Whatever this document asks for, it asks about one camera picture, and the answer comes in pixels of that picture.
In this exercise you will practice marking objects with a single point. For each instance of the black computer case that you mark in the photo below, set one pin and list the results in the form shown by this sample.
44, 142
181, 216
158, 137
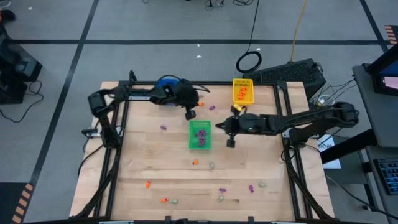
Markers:
286, 74

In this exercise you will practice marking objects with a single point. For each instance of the black monitor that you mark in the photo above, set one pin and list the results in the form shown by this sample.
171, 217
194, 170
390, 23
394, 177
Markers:
385, 81

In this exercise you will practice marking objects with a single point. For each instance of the blue plastic basket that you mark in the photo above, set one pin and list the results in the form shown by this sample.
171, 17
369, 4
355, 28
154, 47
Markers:
166, 83

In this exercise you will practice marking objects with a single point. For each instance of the grey side desk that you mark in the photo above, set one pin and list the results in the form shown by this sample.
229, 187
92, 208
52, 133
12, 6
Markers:
373, 118

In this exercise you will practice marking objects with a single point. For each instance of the backlit black keyboard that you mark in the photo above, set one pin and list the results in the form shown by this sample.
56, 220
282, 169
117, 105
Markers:
388, 177

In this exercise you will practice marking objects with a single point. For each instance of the yellow plastic basket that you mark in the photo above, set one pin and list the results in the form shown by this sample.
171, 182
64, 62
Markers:
250, 84

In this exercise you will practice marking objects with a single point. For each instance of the small black object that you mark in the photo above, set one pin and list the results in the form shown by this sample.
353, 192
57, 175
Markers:
7, 15

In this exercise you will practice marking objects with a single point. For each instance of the white paper sheet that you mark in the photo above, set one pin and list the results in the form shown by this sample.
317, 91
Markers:
332, 164

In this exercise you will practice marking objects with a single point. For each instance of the black mat orange stripes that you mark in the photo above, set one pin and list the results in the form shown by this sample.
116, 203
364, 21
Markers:
392, 34
6, 202

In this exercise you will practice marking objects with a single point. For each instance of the black equipment cart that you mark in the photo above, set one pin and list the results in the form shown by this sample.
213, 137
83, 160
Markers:
15, 68

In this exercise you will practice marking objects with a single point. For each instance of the dark keyboard desk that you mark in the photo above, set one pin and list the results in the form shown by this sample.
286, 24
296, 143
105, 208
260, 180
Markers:
382, 205

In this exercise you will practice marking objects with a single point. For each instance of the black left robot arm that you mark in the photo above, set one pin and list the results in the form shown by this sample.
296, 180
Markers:
136, 95

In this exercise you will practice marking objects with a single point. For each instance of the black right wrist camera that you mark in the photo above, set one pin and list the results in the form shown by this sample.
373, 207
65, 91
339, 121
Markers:
238, 124

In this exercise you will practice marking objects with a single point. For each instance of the black desk beam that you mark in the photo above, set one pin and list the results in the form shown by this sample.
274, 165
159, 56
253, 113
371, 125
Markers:
348, 146

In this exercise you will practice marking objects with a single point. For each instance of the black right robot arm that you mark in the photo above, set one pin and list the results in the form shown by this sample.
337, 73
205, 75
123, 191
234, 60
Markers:
298, 119

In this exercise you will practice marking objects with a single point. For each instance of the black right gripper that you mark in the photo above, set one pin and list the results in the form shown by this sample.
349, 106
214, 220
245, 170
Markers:
248, 123

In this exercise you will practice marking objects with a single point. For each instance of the green plastic basket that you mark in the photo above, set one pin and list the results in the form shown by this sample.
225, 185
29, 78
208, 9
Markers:
192, 141

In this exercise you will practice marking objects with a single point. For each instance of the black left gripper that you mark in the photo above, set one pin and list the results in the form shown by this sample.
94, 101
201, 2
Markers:
186, 96

